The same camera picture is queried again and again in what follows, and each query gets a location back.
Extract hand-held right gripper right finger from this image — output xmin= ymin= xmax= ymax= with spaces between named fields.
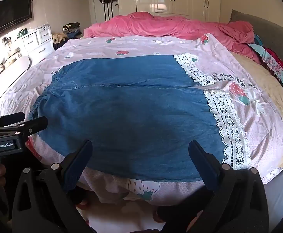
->
xmin=161 ymin=140 xmax=269 ymax=233

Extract blue denim pants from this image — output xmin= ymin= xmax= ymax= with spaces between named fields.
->
xmin=26 ymin=55 xmax=252 ymax=182

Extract beige bed sheet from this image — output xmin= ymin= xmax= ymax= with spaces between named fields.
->
xmin=230 ymin=51 xmax=283 ymax=173

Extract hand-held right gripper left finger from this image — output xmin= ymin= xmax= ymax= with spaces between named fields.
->
xmin=12 ymin=139 xmax=93 ymax=233

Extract black wall television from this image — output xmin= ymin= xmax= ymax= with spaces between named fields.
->
xmin=0 ymin=0 xmax=33 ymax=39

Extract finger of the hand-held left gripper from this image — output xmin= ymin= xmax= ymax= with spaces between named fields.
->
xmin=0 ymin=112 xmax=26 ymax=127
xmin=0 ymin=116 xmax=48 ymax=137

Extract pink duvet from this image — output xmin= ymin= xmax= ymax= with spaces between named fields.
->
xmin=83 ymin=12 xmax=262 ymax=65

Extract colourful folded clothes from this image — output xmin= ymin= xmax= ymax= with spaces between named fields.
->
xmin=248 ymin=34 xmax=283 ymax=96

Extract pile of dark clothes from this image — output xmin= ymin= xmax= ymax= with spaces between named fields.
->
xmin=52 ymin=22 xmax=85 ymax=50

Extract person's left hand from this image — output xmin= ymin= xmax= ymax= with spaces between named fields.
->
xmin=0 ymin=164 xmax=7 ymax=187

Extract grey padded headboard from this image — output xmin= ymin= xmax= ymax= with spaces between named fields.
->
xmin=229 ymin=10 xmax=283 ymax=78

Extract white door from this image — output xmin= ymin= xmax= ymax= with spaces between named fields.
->
xmin=92 ymin=0 xmax=120 ymax=25

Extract white drawer cabinet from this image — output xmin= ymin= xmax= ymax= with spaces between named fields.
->
xmin=17 ymin=24 xmax=55 ymax=65

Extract pink strawberry printed blanket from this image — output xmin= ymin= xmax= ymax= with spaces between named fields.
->
xmin=0 ymin=34 xmax=283 ymax=203

